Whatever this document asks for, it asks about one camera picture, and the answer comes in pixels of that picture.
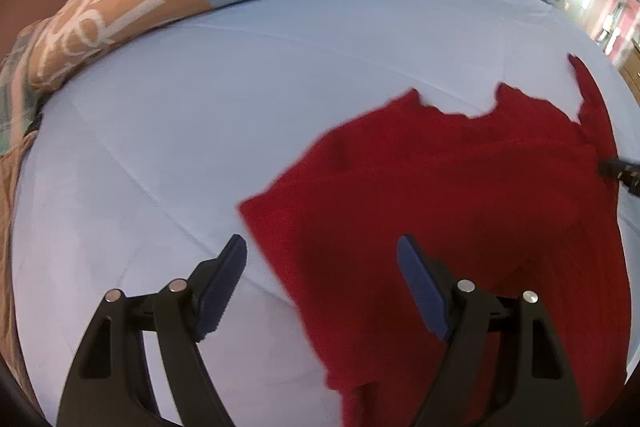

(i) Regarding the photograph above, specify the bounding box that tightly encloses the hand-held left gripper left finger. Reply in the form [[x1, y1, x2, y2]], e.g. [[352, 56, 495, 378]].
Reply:
[[56, 234, 249, 427]]

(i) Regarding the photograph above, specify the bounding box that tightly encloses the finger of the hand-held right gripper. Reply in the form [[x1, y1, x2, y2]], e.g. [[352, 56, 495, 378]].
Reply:
[[598, 158, 640, 196]]

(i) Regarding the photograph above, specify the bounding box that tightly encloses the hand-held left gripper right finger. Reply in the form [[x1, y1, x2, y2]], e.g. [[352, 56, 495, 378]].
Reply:
[[396, 234, 586, 427]]

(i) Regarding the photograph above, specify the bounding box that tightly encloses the red knit sweater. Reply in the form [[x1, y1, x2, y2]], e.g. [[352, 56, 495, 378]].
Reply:
[[237, 53, 632, 427]]

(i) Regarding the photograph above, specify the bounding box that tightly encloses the wooden desk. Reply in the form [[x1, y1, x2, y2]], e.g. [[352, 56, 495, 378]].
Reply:
[[619, 56, 640, 100]]

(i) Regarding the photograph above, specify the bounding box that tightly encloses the light blue bed sheet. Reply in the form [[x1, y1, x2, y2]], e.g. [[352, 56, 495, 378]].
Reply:
[[10, 0, 626, 427]]

